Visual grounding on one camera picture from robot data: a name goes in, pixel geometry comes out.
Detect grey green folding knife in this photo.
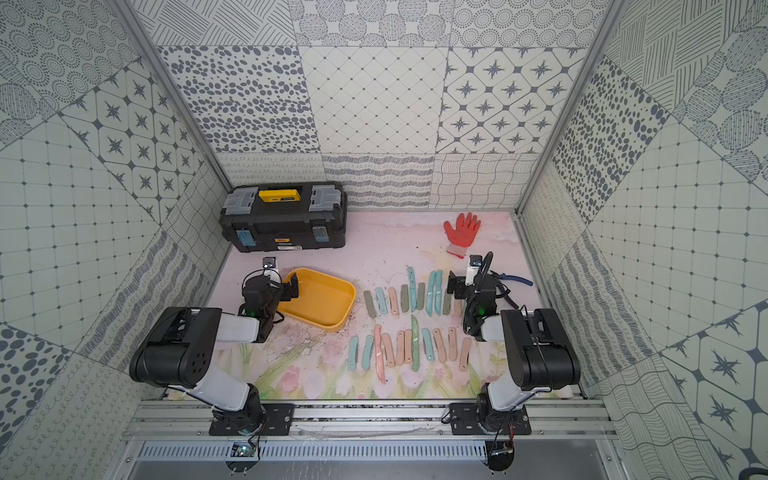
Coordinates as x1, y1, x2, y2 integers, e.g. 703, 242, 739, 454
363, 290, 377, 319

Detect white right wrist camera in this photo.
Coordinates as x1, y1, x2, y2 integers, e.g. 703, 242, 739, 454
465, 255, 483, 286

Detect yellow plastic storage tray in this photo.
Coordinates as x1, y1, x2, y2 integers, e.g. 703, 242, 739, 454
278, 268, 357, 332

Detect black Deli toolbox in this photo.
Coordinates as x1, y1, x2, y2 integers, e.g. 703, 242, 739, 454
219, 181, 347, 253

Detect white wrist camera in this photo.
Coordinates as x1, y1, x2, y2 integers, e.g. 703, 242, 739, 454
465, 255, 483, 286
262, 256, 283, 283

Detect sage green fruit knife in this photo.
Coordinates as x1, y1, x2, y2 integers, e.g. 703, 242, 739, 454
400, 284, 410, 312

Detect green folding fruit knife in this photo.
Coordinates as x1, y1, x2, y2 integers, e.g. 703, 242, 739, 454
411, 315, 420, 372

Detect teal folding fruit knife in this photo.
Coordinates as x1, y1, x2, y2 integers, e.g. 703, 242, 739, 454
421, 328, 435, 362

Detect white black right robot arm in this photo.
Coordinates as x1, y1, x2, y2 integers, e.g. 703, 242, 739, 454
448, 252, 581, 431

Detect teal curved handle knife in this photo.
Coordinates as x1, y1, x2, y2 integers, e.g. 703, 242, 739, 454
425, 271, 437, 316

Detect aluminium front rail frame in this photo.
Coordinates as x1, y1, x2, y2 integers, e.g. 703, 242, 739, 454
105, 395, 629, 479

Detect teal lettered fruit knife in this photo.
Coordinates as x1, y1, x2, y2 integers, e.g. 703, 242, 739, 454
407, 266, 418, 311

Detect long coral fruit knife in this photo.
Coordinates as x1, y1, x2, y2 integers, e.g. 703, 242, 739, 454
374, 324, 386, 384

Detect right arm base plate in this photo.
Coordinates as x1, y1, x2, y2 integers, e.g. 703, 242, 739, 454
441, 402, 532, 436

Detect long pink fruit knife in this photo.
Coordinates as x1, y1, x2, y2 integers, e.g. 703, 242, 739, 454
459, 338, 472, 372

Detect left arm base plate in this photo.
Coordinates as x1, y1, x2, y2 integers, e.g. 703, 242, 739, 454
208, 403, 296, 437

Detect mint glossy folding knife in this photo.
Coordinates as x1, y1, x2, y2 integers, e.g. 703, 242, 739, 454
375, 287, 389, 315

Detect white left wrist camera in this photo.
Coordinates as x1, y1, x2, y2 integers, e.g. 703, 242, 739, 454
262, 256, 283, 283

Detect pink folding fruit knife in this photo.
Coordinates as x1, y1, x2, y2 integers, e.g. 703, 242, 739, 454
382, 333, 396, 368

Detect peach fruit knife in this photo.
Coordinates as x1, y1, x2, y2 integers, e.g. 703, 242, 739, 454
432, 328, 448, 363
448, 327, 458, 362

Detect blue handled pliers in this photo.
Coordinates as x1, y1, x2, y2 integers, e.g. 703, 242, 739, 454
493, 272, 534, 309

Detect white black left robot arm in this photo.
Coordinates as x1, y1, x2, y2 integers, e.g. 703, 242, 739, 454
129, 268, 300, 430

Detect red work glove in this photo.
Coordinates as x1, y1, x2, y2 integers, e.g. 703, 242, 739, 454
443, 212, 481, 258

